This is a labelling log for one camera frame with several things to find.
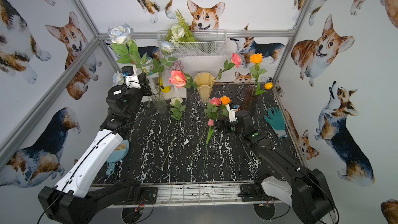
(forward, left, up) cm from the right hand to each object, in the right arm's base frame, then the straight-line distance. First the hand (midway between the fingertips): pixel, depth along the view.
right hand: (224, 116), depth 82 cm
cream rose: (+18, +30, -15) cm, 38 cm away
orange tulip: (+11, -23, +11) cm, 28 cm away
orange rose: (-16, -17, -18) cm, 30 cm away
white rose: (+10, +52, +19) cm, 57 cm away
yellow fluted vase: (+27, +11, -2) cm, 30 cm away
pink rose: (+24, -7, +18) cm, 31 cm away
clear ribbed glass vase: (+15, +39, -3) cm, 42 cm away
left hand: (+7, +37, +27) cm, 46 cm away
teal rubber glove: (+6, -34, -16) cm, 38 cm away
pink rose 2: (+16, +8, -17) cm, 25 cm away
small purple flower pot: (+32, +28, +8) cm, 44 cm away
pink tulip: (+5, +8, -16) cm, 18 cm away
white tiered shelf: (+32, +34, -15) cm, 49 cm away
